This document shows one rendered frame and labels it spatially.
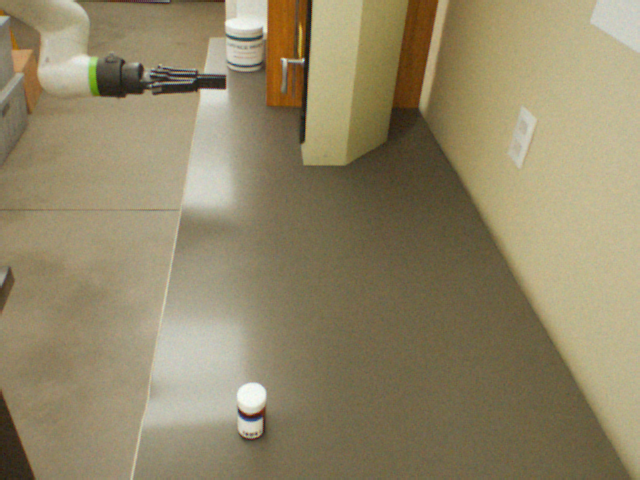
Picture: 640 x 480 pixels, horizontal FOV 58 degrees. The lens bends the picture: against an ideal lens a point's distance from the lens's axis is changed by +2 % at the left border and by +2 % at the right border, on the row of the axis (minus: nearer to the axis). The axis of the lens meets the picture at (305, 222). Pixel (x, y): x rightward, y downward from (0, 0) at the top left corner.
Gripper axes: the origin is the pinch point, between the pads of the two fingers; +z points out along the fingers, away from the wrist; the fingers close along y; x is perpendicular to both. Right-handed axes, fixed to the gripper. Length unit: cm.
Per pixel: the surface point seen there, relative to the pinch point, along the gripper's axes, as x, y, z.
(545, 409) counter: 17, -82, 56
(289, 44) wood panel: 1.6, 31.5, 20.8
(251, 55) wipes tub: 16, 59, 10
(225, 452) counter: 18, -88, 6
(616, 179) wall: -13, -62, 66
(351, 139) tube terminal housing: 12.7, -4.7, 35.5
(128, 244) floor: 117, 78, -47
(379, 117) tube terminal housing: 10.7, 4.1, 44.2
